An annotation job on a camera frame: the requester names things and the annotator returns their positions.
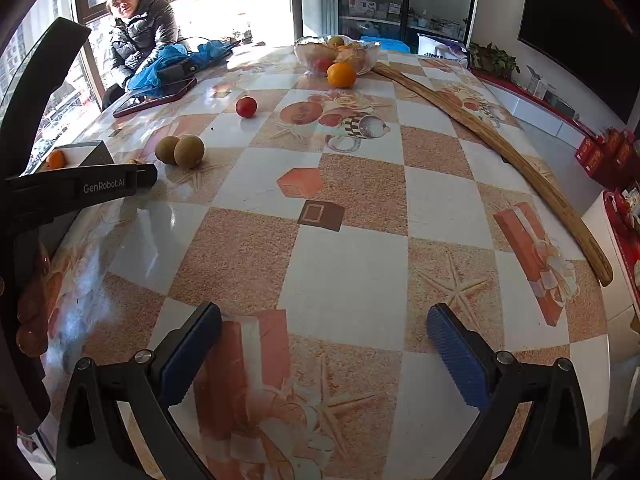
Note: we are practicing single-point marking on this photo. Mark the long wooden stick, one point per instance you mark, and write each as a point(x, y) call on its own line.
point(554, 198)

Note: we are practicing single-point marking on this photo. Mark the blue plastic crate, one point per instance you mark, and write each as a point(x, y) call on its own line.
point(388, 44)

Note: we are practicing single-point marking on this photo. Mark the black television screen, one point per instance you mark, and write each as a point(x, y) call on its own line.
point(597, 41)

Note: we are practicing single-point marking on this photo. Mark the red gift boxes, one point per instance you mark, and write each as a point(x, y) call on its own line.
point(610, 159)

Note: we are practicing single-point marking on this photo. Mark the glass fruit bowl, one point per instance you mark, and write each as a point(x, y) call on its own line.
point(317, 54)

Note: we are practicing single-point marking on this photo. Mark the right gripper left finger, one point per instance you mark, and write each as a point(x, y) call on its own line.
point(93, 442)

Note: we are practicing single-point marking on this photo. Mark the red-cased tablet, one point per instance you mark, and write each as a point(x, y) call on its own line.
point(145, 99)

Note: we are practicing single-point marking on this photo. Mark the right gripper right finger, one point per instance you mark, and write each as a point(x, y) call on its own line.
point(554, 442)

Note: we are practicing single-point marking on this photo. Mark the large orange by bowl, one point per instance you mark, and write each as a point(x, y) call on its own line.
point(341, 75)

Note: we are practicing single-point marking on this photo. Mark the small tangerine tray corner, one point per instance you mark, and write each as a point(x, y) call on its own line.
point(56, 160)

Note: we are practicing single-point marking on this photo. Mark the white tray with grey rim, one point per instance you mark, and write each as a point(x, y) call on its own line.
point(89, 153)

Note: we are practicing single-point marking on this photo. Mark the seated person in black jacket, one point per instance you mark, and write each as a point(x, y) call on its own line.
point(140, 30)

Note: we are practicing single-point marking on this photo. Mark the potted green plant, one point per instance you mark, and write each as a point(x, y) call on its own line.
point(493, 61)

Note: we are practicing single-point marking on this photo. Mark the white printed sack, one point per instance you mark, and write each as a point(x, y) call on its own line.
point(444, 48)

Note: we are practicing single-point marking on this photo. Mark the red snack tray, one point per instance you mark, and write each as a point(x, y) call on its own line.
point(625, 238)

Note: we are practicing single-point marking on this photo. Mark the blue cloth bag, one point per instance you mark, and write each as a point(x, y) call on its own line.
point(208, 54)

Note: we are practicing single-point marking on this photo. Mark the small red tomato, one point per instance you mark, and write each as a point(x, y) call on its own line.
point(246, 107)

